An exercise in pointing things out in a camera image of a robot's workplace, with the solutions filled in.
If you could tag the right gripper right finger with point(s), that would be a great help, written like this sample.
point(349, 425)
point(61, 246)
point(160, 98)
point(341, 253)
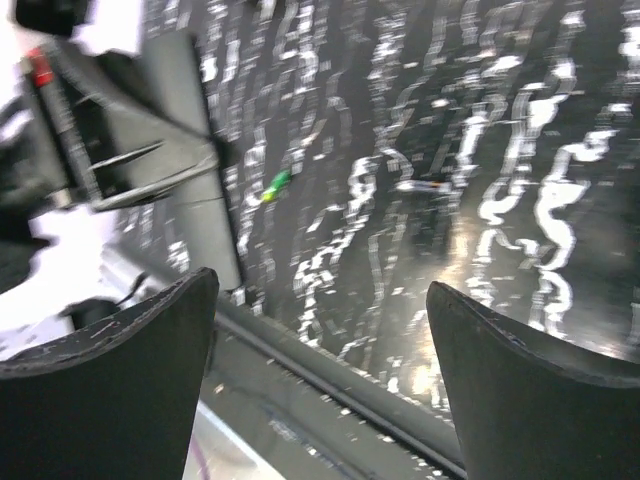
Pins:
point(528, 405)

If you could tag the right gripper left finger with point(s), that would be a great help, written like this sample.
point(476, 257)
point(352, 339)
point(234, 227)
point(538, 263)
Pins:
point(116, 399)

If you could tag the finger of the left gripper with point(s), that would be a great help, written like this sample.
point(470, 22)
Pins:
point(148, 193)
point(130, 143)

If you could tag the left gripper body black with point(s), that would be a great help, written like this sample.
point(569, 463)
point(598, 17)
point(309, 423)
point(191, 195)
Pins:
point(45, 164)

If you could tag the black remote control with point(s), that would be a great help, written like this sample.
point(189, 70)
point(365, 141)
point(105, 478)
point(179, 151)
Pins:
point(172, 64)

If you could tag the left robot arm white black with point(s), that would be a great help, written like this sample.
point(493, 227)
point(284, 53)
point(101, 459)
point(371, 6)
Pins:
point(52, 258)

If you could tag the green orange battery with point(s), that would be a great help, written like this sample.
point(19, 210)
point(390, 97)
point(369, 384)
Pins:
point(277, 184)

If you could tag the black silver battery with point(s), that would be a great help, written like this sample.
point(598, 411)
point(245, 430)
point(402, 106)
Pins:
point(423, 186)

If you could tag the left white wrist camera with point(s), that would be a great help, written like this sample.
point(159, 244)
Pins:
point(98, 26)

